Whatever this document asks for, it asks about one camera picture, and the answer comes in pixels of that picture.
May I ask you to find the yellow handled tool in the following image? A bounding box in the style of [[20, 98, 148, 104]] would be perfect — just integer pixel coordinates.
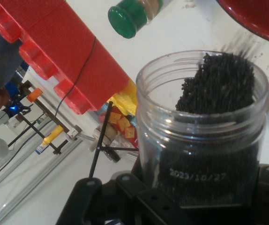
[[42, 125, 65, 147]]

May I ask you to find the red bowl black rim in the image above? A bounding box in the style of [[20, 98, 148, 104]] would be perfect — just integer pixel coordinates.
[[215, 0, 269, 47]]

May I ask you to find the black tripod stand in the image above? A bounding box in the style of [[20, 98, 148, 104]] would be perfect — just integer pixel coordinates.
[[89, 100, 140, 179]]

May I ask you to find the green cap spice bottle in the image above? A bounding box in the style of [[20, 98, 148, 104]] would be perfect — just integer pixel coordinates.
[[107, 0, 165, 39]]

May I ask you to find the thin black wire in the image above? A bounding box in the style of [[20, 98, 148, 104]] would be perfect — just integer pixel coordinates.
[[54, 36, 97, 119]]

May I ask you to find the large red building block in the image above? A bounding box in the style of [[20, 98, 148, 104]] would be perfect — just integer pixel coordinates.
[[0, 0, 130, 115]]

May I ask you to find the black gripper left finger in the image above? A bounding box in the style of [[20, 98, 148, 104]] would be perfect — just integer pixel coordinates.
[[56, 161, 179, 225]]

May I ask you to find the clear jar with black seeds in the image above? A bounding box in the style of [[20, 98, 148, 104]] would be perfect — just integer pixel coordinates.
[[135, 50, 269, 208]]

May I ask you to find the small orange object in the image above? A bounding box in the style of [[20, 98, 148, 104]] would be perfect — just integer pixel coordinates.
[[26, 88, 43, 103]]

